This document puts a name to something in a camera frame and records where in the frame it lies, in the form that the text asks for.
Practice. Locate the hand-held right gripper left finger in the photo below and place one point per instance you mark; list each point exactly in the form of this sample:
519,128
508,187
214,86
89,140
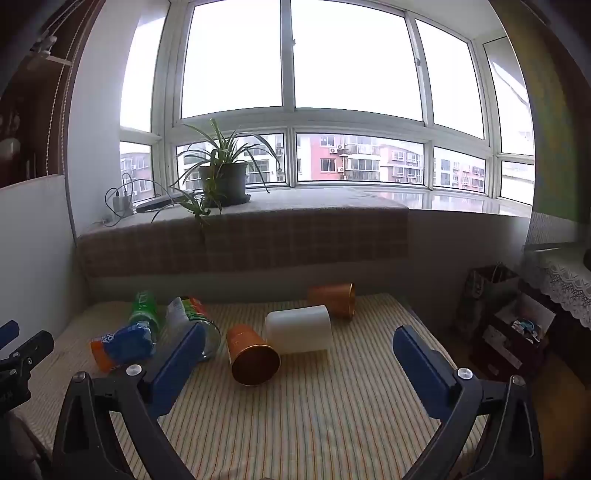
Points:
178,364

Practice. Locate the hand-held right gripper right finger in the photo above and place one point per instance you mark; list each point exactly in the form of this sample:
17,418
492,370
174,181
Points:
422,374

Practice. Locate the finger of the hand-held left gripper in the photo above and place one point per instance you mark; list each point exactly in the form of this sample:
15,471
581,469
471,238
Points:
7,333
25,357

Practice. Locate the large copper orange cup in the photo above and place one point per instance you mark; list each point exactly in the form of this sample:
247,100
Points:
247,350

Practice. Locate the small copper orange cup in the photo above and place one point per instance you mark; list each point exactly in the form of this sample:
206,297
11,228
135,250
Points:
330,300

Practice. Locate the white cup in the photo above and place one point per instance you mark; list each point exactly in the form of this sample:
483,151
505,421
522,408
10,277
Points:
300,330

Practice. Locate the clear bottle red green label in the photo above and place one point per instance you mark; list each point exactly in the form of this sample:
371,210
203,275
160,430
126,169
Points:
194,311

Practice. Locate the blue and orange bottle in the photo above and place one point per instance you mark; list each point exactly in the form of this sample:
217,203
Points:
122,346

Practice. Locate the green plastic bottle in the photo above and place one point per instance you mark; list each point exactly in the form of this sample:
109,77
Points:
144,311

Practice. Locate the open cardboard box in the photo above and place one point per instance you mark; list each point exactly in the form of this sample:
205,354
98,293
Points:
508,341

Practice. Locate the brown paper bag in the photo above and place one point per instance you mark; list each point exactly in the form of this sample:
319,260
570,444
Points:
485,290

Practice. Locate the dark wooden cabinet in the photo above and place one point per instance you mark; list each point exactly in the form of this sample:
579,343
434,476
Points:
575,344

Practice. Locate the dark flat device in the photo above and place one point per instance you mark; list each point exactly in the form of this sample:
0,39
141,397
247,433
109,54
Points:
159,203

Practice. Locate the white lace cloth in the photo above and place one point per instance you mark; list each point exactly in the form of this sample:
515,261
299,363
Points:
563,277

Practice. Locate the plaid windowsill cloth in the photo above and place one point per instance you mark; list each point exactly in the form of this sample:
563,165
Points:
300,240

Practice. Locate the potted spider plant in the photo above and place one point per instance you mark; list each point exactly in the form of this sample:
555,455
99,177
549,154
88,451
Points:
224,180

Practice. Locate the yellow green curtain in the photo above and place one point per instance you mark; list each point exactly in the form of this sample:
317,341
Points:
554,138

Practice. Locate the white window frame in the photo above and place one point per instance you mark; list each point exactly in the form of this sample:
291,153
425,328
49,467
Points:
291,120

